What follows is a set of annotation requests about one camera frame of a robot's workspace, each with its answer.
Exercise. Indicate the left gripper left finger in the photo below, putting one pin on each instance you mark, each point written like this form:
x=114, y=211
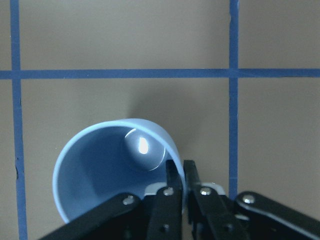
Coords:
x=127, y=217

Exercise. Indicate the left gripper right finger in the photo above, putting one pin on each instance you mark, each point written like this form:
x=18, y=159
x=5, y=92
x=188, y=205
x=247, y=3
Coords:
x=250, y=216

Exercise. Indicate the light blue plastic cup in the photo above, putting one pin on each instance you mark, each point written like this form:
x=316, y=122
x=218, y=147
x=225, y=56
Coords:
x=109, y=158

